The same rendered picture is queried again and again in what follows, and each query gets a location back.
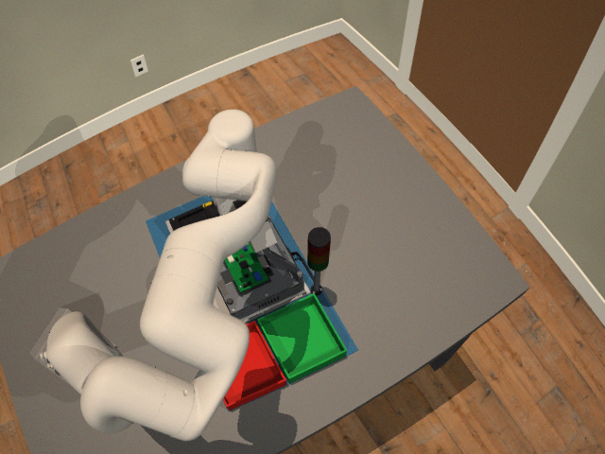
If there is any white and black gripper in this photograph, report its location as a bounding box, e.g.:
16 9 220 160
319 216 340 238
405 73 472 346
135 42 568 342
213 198 237 217

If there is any red bin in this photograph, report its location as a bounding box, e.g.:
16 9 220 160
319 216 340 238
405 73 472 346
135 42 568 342
223 321 286 410

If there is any green bin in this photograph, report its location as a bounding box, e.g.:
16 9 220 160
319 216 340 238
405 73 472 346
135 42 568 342
257 293 347 383

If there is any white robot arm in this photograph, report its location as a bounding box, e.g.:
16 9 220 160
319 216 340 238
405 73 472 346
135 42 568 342
40 109 277 441

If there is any green circuit board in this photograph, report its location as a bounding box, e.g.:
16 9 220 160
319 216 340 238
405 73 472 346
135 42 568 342
225 243 269 292

